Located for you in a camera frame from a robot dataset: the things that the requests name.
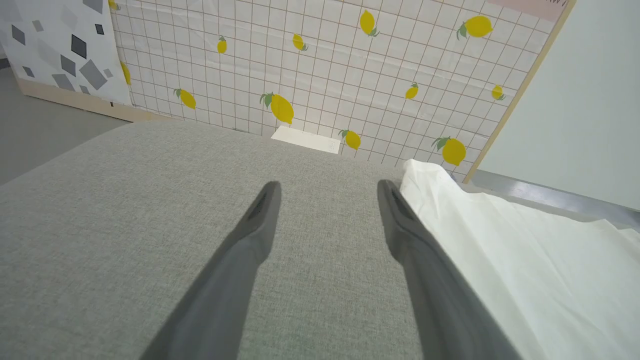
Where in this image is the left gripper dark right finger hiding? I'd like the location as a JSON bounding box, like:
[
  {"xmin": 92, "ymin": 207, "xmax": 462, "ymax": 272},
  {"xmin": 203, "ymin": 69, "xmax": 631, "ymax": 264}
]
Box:
[{"xmin": 376, "ymin": 179, "xmax": 524, "ymax": 360}]

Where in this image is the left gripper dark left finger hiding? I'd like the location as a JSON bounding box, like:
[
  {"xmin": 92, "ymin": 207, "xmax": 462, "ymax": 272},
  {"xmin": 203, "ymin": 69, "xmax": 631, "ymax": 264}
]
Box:
[{"xmin": 139, "ymin": 180, "xmax": 282, "ymax": 360}]

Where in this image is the white and black shirt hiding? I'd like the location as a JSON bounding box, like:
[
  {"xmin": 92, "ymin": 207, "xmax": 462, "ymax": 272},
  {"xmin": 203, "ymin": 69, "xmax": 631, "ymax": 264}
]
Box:
[{"xmin": 399, "ymin": 158, "xmax": 640, "ymax": 360}]

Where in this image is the white rectangular box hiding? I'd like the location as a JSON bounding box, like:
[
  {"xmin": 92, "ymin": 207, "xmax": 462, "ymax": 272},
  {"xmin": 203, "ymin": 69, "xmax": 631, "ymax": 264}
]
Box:
[{"xmin": 270, "ymin": 125, "xmax": 342, "ymax": 155}]

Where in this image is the lemon print grid partition panel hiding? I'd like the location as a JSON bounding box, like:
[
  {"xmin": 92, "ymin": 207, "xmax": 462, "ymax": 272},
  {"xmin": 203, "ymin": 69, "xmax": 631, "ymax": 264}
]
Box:
[{"xmin": 107, "ymin": 0, "xmax": 577, "ymax": 184}]

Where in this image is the grey geometric print partition panel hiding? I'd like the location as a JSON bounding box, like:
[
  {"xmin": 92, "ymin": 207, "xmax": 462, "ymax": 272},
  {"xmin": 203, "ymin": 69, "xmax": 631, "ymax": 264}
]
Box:
[{"xmin": 0, "ymin": 0, "xmax": 166, "ymax": 123}]

